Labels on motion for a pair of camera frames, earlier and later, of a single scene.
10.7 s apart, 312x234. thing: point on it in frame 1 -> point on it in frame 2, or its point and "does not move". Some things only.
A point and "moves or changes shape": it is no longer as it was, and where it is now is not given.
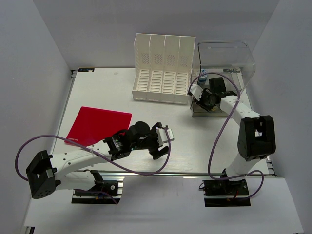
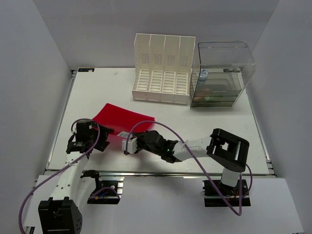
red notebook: x=91 y=125 moves or changes shape
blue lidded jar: x=202 y=79 does not move
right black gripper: x=200 y=103 -> x=140 y=136
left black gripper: x=154 y=151 -> x=102 y=144
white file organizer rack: x=163 y=65 does not move
